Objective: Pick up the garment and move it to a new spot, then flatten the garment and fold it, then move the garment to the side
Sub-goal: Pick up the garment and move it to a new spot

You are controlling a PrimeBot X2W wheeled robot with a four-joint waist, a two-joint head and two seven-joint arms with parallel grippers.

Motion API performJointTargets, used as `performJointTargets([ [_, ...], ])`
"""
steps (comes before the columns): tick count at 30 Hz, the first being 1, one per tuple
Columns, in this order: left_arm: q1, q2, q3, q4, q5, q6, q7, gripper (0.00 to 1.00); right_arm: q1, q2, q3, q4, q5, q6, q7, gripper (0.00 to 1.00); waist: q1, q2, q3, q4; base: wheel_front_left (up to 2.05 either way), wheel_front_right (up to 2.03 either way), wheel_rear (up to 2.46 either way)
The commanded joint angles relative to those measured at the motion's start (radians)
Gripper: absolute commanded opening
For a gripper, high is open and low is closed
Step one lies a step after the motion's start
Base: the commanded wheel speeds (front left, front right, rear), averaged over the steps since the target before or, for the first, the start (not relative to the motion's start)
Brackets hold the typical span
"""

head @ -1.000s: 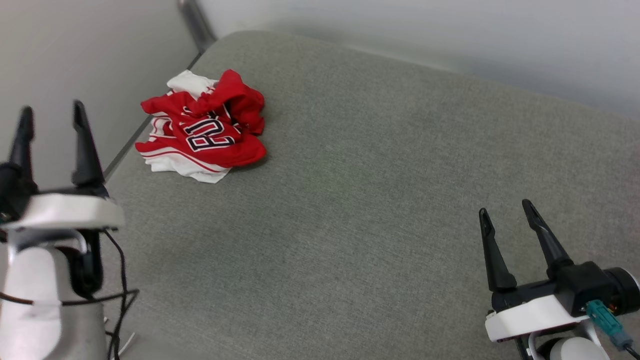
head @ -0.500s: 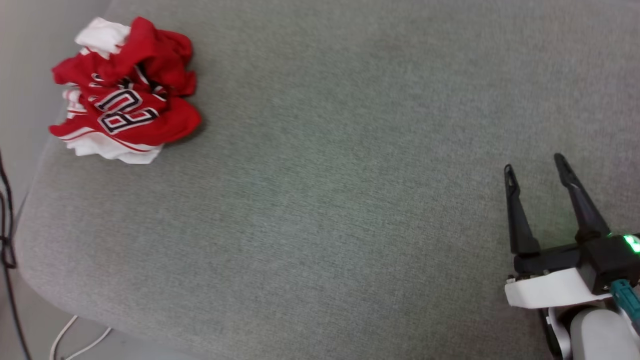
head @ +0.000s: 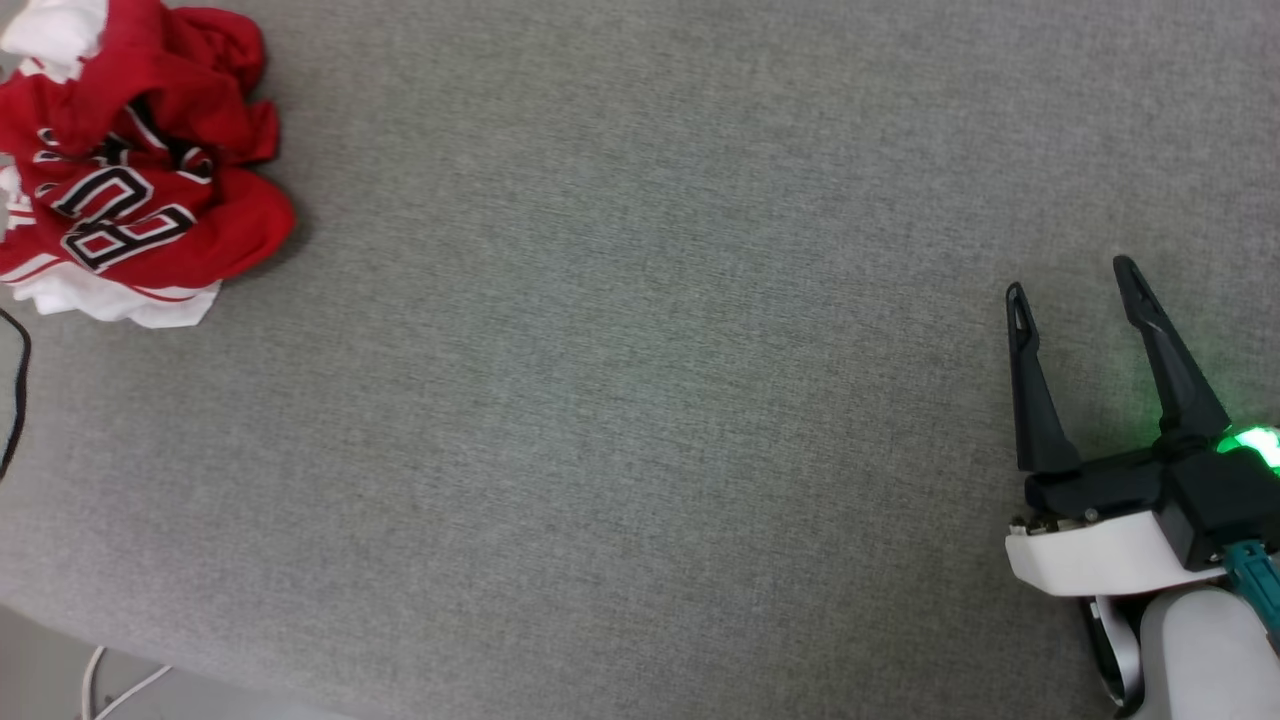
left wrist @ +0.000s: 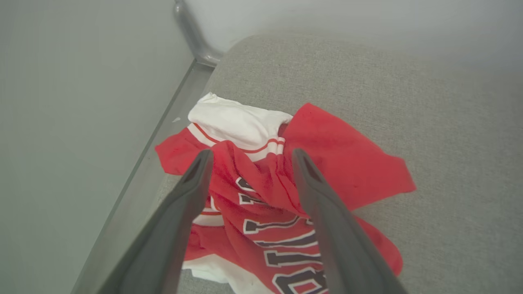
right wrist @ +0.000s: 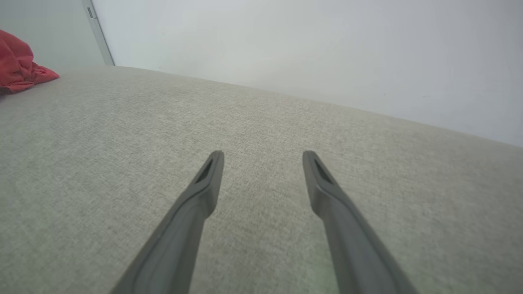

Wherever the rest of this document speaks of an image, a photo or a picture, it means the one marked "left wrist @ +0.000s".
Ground grey fabric sofa cushion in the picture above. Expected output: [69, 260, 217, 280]
[155, 33, 523, 294]

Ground red and white jersey shirt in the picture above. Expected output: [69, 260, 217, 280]
[154, 92, 417, 294]

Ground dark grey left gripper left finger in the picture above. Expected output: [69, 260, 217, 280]
[98, 149, 214, 294]

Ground metal floor edge rail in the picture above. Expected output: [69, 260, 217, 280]
[70, 59, 216, 294]

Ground grey metal corner bar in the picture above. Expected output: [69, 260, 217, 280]
[173, 0, 224, 67]

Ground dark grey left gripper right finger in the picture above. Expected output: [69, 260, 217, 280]
[292, 148, 407, 294]

